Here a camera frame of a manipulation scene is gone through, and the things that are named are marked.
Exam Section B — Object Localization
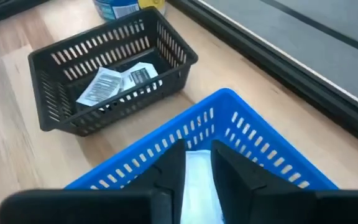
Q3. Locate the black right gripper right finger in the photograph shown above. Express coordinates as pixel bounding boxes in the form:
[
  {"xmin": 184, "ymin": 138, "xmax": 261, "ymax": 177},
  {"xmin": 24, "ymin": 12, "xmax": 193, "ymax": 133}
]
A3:
[{"xmin": 211, "ymin": 140, "xmax": 304, "ymax": 224}]

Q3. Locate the black plastic basket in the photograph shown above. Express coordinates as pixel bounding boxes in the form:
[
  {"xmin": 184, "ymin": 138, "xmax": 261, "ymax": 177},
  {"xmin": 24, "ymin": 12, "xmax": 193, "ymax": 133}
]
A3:
[{"xmin": 27, "ymin": 7, "xmax": 199, "ymax": 137}]

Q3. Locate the white wipes canister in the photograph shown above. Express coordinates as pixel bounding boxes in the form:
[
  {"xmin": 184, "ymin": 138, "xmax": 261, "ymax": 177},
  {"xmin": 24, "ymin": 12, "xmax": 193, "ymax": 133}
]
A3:
[{"xmin": 92, "ymin": 0, "xmax": 167, "ymax": 22}]

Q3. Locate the plain white bandage packet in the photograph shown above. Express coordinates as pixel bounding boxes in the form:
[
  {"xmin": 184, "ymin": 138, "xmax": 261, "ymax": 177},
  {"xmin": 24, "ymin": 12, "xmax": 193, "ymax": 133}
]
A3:
[{"xmin": 180, "ymin": 149, "xmax": 226, "ymax": 224}]

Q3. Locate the white antiseptic towelette packet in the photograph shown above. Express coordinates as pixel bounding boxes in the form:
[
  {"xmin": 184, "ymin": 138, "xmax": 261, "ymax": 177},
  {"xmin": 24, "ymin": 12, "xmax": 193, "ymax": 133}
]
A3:
[
  {"xmin": 75, "ymin": 67, "xmax": 124, "ymax": 108},
  {"xmin": 120, "ymin": 62, "xmax": 163, "ymax": 94}
]

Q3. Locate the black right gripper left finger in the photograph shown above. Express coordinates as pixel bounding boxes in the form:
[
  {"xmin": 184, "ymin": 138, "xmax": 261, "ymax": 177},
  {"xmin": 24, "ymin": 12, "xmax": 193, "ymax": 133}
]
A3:
[{"xmin": 126, "ymin": 139, "xmax": 186, "ymax": 224}]

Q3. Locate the blue plastic basket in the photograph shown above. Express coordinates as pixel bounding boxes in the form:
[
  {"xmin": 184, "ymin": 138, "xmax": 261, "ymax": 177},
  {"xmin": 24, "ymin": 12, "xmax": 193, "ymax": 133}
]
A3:
[{"xmin": 64, "ymin": 88, "xmax": 339, "ymax": 191}]

